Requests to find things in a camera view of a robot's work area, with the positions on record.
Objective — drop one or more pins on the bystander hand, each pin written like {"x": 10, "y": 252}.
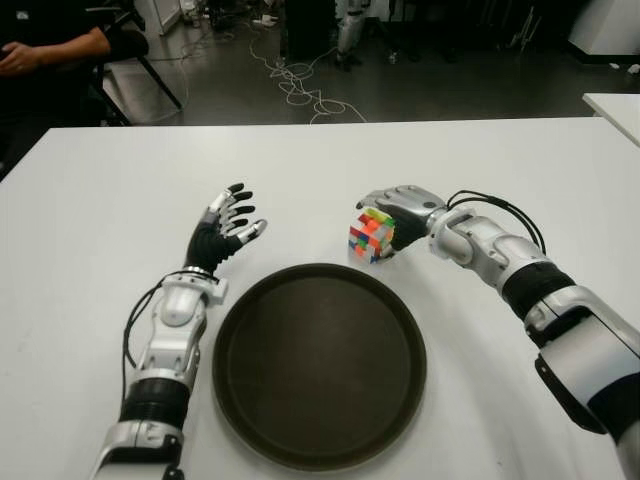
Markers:
{"x": 20, "y": 57}

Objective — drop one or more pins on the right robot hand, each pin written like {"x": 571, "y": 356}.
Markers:
{"x": 410, "y": 202}

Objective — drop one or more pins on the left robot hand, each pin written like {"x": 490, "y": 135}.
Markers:
{"x": 207, "y": 247}

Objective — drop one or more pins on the multicoloured Rubik's cube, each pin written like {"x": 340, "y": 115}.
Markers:
{"x": 367, "y": 235}

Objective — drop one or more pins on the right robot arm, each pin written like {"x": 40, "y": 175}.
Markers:
{"x": 500, "y": 250}

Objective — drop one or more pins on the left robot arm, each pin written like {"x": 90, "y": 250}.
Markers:
{"x": 175, "y": 320}

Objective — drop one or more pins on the bystander bare forearm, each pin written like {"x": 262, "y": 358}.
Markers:
{"x": 70, "y": 50}

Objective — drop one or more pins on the dark brown round plate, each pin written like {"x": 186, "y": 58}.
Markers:
{"x": 320, "y": 360}

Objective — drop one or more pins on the seated person black clothes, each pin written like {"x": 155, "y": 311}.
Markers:
{"x": 30, "y": 100}

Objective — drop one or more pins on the black chair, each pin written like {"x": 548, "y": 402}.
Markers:
{"x": 157, "y": 77}

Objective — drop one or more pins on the white cabinet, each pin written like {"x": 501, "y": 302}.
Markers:
{"x": 155, "y": 15}

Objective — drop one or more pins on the silver humanoid robot legs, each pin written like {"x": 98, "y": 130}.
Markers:
{"x": 347, "y": 30}

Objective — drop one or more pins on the black cabinet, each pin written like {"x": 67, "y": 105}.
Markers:
{"x": 310, "y": 30}

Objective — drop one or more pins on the folded metal stand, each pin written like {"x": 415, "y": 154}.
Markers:
{"x": 525, "y": 30}

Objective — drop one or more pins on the white side table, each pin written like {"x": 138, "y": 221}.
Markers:
{"x": 617, "y": 112}

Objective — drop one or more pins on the white machine housing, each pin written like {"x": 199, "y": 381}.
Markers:
{"x": 610, "y": 25}

